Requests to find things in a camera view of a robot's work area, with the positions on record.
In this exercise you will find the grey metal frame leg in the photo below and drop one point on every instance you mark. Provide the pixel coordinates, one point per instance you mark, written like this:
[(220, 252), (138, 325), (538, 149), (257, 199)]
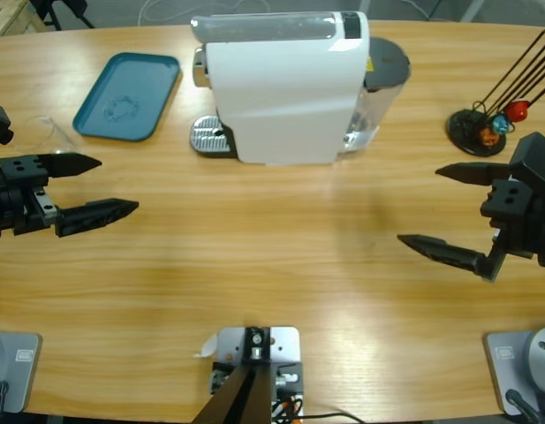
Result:
[(473, 9)]

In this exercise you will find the white capsule coffee machine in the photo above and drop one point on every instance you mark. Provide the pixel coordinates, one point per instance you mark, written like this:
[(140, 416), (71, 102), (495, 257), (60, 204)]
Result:
[(281, 101)]

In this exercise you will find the blue coffee capsule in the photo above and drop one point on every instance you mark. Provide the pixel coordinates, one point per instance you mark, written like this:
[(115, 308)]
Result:
[(501, 123)]

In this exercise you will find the clear water tank black lid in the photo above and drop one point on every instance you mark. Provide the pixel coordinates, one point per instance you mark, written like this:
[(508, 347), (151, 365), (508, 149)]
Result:
[(387, 62)]

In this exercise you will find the orange coffee capsule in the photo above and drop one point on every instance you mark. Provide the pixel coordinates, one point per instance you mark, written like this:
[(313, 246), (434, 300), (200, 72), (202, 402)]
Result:
[(489, 136)]

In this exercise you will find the white mount block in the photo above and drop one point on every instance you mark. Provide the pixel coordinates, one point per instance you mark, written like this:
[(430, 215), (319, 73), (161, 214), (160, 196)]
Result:
[(285, 340)]

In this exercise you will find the black chair legs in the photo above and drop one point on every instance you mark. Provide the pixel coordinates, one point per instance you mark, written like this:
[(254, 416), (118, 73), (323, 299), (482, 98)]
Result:
[(73, 9)]

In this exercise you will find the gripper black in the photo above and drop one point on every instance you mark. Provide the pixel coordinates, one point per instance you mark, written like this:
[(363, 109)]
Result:
[(11, 207), (537, 221)]

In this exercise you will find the dark camera post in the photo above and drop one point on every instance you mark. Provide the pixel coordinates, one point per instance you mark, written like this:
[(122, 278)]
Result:
[(250, 397)]

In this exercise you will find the arm grey base plate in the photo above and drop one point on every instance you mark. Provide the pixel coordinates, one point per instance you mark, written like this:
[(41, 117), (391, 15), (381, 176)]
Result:
[(20, 375), (510, 371)]

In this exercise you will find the clear glass cup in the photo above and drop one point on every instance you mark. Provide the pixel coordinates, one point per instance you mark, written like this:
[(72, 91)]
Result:
[(55, 132)]

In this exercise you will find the red coffee capsule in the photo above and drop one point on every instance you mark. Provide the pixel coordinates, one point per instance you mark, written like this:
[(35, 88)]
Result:
[(517, 110)]

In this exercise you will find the black capsule holder with rods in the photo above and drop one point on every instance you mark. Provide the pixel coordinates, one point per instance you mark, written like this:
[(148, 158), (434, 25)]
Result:
[(464, 132)]

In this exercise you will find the teal plastic tray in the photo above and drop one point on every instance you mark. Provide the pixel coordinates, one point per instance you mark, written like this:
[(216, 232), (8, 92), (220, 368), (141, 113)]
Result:
[(135, 79)]

